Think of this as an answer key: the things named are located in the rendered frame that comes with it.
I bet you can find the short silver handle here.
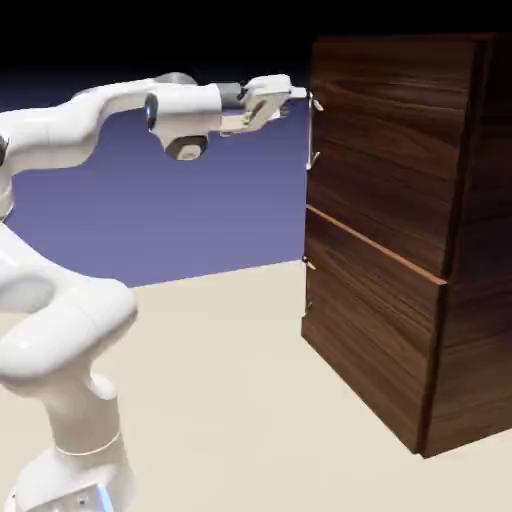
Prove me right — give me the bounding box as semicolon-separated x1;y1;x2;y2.
302;256;317;320

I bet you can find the small dark wood door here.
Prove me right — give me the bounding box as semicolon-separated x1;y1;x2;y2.
300;206;448;456

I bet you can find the long silver handle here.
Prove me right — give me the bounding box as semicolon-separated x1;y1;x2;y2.
305;90;325;172

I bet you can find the large dark wood door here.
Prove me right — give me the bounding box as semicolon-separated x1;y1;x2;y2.
305;36;490;280

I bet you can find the dark wood cabinet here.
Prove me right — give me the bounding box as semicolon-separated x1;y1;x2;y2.
300;33;512;460

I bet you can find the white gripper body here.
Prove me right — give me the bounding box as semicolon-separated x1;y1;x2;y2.
238;73;293;132

